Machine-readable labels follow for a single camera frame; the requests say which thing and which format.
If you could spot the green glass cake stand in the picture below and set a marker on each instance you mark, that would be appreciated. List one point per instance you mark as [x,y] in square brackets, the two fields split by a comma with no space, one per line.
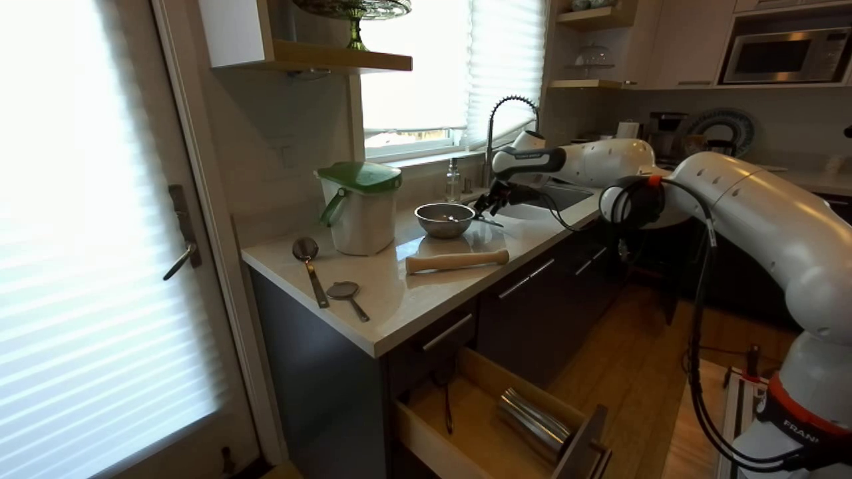
[355,8]

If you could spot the silver microwave oven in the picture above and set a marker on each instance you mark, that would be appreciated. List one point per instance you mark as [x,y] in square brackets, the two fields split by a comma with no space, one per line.
[782,57]

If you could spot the chrome arched kitchen faucet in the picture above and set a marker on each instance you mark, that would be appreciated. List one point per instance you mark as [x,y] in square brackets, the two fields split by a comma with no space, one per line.
[492,122]

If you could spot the clear soap dispenser bottle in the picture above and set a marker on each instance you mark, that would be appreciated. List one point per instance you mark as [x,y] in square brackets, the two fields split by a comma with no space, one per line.
[455,181]

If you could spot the dark coffee maker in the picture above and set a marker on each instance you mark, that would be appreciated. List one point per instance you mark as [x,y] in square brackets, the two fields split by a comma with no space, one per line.
[665,127]

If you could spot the open wooden drawer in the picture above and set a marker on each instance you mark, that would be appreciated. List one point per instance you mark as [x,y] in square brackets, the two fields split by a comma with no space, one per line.
[469,427]

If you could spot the white window blind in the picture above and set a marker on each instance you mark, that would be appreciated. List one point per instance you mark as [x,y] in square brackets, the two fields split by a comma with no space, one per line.
[444,62]

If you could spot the wooden robot mounting platform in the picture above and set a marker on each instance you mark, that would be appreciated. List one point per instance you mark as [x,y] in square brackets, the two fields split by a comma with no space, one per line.
[695,427]

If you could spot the small metal strainer spoon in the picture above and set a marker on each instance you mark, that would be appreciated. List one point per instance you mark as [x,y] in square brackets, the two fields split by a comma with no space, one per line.
[344,288]

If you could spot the white bin with green lid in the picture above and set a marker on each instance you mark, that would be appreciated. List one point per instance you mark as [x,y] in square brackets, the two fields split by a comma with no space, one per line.
[363,215]

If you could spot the silver metal bowl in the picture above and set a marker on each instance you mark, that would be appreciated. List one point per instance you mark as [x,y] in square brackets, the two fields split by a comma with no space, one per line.
[444,220]

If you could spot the white kitchen sink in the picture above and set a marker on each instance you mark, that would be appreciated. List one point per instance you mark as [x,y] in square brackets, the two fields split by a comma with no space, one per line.
[568,194]

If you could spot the silver metal utensils in drawer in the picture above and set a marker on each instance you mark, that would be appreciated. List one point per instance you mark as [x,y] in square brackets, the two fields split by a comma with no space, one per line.
[534,420]

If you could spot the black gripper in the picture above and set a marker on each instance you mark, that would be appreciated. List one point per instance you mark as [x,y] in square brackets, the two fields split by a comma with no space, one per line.
[520,191]

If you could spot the wooden wall shelf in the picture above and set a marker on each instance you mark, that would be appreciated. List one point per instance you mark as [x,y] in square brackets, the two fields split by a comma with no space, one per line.
[337,57]

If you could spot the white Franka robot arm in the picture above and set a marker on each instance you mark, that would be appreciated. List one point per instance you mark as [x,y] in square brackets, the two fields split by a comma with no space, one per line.
[755,214]

